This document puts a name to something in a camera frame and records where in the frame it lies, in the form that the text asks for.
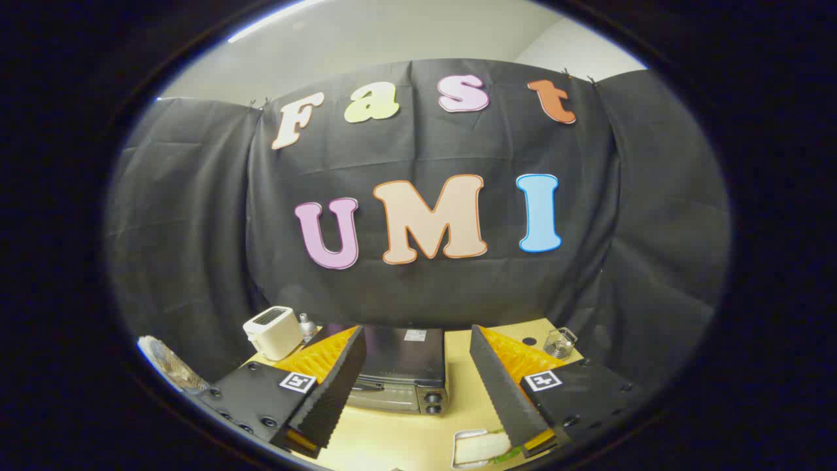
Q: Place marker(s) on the white pop-up toaster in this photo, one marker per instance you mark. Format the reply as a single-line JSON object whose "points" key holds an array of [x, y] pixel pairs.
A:
{"points": [[274, 333]]}

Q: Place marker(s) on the black toaster oven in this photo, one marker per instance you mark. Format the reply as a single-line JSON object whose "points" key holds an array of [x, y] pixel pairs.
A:
{"points": [[402, 360]]}

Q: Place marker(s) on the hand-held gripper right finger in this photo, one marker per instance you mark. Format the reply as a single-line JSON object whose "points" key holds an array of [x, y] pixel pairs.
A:
{"points": [[500, 386]]}

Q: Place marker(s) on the toy sandwich with lettuce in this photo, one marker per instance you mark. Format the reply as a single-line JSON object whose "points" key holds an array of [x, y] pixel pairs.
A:
{"points": [[480, 448]]}

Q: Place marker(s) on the white rectangular container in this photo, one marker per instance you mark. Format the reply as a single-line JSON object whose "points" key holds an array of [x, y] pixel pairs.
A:
{"points": [[465, 432]]}

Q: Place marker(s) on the small silver bottle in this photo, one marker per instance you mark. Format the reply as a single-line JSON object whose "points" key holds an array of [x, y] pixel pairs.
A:
{"points": [[307, 327]]}

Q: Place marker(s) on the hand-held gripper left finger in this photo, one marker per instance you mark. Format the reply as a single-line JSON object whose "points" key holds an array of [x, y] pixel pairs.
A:
{"points": [[337, 386]]}

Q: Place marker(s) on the brown patterned object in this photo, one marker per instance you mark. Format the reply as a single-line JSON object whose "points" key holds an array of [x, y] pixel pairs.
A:
{"points": [[167, 366]]}

